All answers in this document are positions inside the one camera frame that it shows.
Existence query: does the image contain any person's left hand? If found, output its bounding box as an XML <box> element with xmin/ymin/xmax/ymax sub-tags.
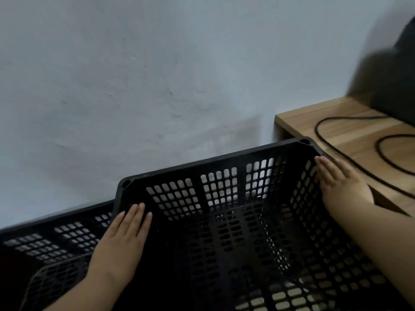
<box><xmin>86</xmin><ymin>203</ymin><xmax>153</xmax><ymax>282</ymax></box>

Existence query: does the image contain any person's right hand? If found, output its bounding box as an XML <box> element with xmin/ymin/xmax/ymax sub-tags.
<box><xmin>313</xmin><ymin>155</ymin><xmax>374</xmax><ymax>221</ymax></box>

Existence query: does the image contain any black plastic crate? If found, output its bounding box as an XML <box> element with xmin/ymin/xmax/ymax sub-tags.
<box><xmin>112</xmin><ymin>136</ymin><xmax>415</xmax><ymax>311</ymax></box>
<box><xmin>0</xmin><ymin>200</ymin><xmax>117</xmax><ymax>311</ymax></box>

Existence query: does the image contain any person's right forearm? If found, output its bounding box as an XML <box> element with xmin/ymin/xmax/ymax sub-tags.
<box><xmin>334</xmin><ymin>196</ymin><xmax>415</xmax><ymax>308</ymax></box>

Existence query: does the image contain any brown wooden desk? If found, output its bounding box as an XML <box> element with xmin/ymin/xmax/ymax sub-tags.
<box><xmin>275</xmin><ymin>96</ymin><xmax>415</xmax><ymax>219</ymax></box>

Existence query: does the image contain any dark grey printer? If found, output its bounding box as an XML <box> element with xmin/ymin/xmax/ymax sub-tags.
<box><xmin>347</xmin><ymin>16</ymin><xmax>415</xmax><ymax>127</ymax></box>

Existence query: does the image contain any black power cable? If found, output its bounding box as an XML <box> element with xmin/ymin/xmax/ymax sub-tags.
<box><xmin>314</xmin><ymin>114</ymin><xmax>415</xmax><ymax>200</ymax></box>

